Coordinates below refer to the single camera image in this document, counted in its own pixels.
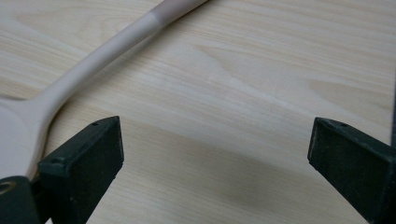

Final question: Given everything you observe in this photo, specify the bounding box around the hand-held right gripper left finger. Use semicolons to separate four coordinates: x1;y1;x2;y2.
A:
36;116;124;224

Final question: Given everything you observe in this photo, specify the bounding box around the beige slotted spatula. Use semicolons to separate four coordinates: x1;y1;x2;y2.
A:
0;0;209;181

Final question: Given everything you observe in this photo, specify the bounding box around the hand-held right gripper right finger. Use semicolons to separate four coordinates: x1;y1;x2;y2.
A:
307;117;396;224

